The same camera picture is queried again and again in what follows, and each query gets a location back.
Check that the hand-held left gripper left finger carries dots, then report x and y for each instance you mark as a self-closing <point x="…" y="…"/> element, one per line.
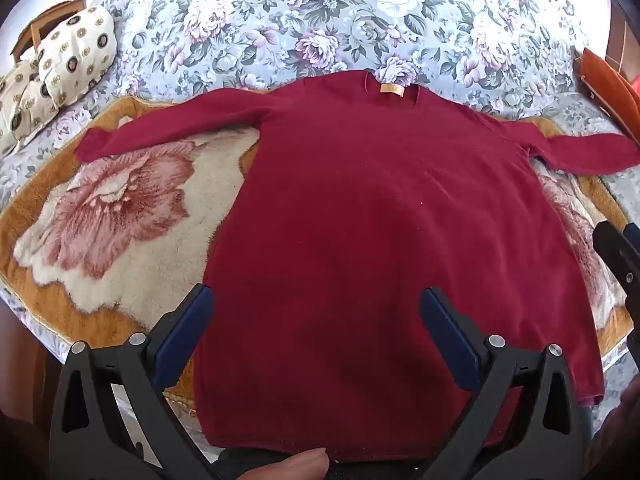
<point x="181" y="332"/>

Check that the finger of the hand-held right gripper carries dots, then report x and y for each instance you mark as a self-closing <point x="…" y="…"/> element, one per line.
<point x="617" y="252"/>

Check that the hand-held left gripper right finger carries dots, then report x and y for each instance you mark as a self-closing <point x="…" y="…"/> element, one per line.
<point x="452" y="332"/>

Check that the dark red sweater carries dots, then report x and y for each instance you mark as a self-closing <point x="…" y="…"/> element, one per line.
<point x="380" y="220"/>

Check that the person's right forearm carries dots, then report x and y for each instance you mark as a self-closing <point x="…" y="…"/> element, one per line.
<point x="622" y="420"/>

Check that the person's left hand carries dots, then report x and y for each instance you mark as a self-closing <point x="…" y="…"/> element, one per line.
<point x="300" y="466"/>

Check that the orange cream flower blanket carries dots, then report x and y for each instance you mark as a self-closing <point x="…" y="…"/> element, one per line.
<point x="115" y="220"/>

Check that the cream patterned pillow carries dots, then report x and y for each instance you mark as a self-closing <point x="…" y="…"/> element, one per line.
<point x="75" y="55"/>
<point x="22" y="105"/>

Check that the floral bedspread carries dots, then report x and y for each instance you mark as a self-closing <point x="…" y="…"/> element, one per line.
<point x="310" y="20"/>

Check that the wooden headboard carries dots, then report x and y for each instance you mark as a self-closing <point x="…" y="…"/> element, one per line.
<point x="42" y="22"/>

